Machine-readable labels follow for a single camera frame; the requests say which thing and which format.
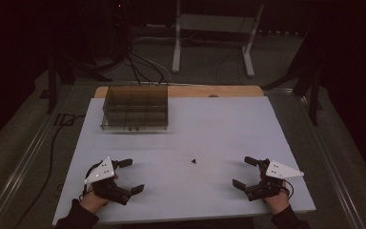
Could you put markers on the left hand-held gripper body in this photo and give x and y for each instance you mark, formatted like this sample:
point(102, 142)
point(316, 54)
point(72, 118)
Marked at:
point(103, 170)

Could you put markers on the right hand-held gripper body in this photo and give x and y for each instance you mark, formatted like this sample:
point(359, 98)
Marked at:
point(279, 171)

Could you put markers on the person's right hand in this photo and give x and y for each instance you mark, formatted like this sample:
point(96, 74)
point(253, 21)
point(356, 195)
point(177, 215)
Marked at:
point(278, 203)

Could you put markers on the person's left hand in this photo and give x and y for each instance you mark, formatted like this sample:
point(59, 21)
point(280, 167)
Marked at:
point(90, 200)

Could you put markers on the small black object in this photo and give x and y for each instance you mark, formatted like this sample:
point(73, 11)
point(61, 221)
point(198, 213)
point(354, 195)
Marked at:
point(194, 161)

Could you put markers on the transparent brown drawer box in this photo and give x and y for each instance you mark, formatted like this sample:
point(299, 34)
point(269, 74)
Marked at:
point(135, 106)

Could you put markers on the wooden table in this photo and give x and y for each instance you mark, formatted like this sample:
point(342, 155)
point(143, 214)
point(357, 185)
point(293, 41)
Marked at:
point(222, 91)

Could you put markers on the black stand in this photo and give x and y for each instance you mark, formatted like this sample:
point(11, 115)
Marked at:
point(313, 89)
point(52, 82)

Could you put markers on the white metal stand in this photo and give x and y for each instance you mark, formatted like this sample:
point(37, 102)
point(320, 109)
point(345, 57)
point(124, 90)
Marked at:
point(216, 23)

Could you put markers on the metal floor rail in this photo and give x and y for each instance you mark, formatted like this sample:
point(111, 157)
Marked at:
point(333, 165)
point(19, 171)

